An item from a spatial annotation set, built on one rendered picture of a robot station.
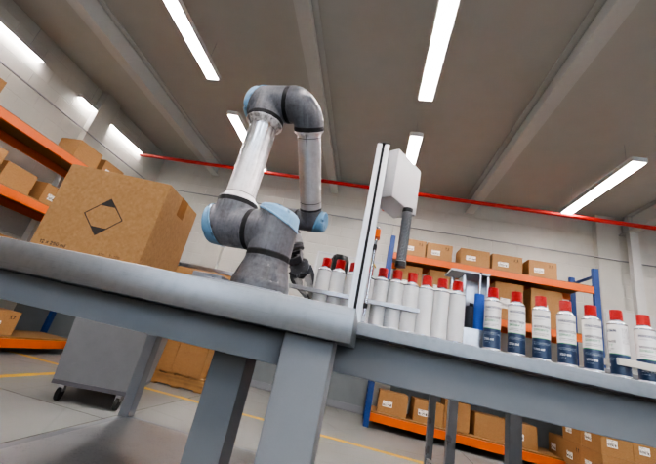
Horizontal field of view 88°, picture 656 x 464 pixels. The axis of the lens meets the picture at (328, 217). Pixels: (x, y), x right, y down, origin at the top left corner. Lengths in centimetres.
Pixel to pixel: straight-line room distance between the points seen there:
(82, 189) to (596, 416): 124
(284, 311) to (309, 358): 6
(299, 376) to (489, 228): 607
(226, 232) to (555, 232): 625
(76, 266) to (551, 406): 70
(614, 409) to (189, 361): 431
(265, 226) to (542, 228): 611
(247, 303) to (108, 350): 294
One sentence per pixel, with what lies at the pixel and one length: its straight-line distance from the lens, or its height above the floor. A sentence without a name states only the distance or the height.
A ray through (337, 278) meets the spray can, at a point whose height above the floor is 101.
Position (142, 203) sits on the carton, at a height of 104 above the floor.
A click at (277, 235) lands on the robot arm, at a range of 87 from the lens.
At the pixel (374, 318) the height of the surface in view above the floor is 90.
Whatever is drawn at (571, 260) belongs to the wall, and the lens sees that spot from 674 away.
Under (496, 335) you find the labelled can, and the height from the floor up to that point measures 93.
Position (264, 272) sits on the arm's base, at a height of 92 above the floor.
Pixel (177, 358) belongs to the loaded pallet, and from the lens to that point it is 470.
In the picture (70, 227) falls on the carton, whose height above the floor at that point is 94.
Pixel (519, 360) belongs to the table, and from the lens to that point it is 61.
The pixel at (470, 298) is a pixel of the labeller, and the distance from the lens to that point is 144.
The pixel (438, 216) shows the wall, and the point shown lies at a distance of 625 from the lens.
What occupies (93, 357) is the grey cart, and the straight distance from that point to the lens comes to 337.
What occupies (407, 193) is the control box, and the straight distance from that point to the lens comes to 124.
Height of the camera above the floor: 78
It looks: 21 degrees up
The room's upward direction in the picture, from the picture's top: 13 degrees clockwise
